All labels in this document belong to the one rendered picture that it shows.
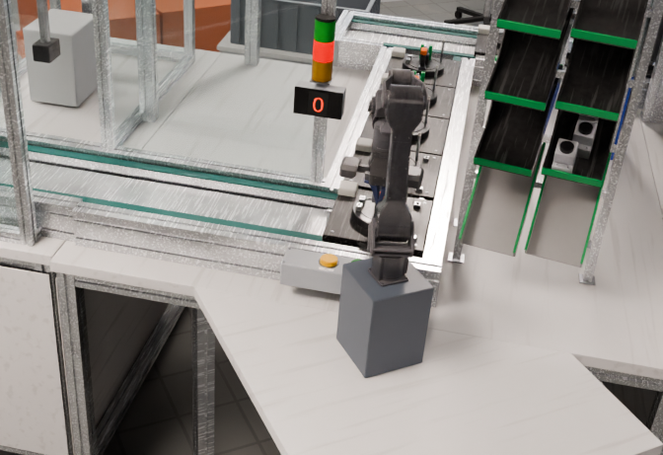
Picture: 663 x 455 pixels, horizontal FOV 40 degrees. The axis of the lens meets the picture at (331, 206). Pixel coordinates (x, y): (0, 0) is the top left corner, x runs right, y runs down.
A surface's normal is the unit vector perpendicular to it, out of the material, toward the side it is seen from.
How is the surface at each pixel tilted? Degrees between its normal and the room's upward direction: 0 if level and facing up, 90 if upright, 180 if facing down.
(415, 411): 0
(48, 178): 0
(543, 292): 0
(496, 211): 45
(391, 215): 70
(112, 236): 90
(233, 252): 90
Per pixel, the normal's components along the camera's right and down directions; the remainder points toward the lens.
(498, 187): -0.21, -0.28
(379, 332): 0.43, 0.49
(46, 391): -0.19, 0.50
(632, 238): 0.07, -0.85
